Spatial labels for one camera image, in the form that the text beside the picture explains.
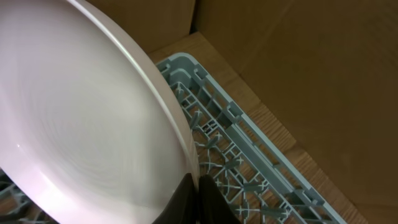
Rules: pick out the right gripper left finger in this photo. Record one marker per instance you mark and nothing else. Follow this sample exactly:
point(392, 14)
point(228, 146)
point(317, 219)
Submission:
point(182, 207)

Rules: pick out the grey dishwasher rack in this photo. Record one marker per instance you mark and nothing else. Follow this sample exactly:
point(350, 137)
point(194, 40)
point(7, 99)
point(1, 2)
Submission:
point(231, 147)

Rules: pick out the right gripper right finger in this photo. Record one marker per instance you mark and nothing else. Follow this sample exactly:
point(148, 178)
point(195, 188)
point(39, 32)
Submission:
point(213, 207)

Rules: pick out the white round plate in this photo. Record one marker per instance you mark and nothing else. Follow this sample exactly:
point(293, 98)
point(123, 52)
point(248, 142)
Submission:
point(90, 129)

